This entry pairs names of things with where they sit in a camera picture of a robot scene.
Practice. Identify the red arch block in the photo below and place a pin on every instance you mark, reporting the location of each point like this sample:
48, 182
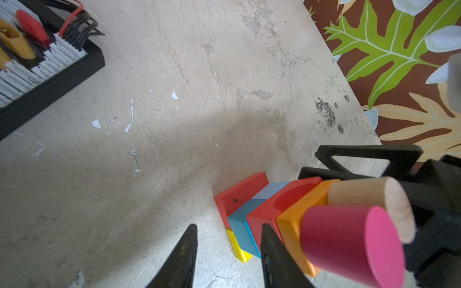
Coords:
273, 207

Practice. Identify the light blue cube block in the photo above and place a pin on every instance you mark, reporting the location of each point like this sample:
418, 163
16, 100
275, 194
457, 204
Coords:
270, 190

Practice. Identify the black charging board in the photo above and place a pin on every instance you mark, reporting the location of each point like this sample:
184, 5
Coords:
45, 53

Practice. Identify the pink half-round block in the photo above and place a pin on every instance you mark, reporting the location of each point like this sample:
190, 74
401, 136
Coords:
360, 243

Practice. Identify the small teal cube block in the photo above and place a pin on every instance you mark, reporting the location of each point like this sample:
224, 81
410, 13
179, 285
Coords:
240, 226

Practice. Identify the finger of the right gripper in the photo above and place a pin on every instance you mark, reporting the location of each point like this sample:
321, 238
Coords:
325, 174

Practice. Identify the yellow striped block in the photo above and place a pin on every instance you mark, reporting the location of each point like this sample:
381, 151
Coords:
239, 253

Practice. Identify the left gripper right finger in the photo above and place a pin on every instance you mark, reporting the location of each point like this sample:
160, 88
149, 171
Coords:
279, 268

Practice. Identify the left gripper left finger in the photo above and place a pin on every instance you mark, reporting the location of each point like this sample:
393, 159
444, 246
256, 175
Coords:
178, 269

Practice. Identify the orange cylinder block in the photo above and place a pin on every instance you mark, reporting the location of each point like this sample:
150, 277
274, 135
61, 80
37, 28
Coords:
289, 224

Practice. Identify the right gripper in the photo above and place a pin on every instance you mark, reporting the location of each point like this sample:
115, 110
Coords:
435, 223

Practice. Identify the natural wood cylinder block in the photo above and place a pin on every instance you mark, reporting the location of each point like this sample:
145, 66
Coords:
385, 192

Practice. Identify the red rectangular block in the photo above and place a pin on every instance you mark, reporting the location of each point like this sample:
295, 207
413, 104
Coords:
233, 198

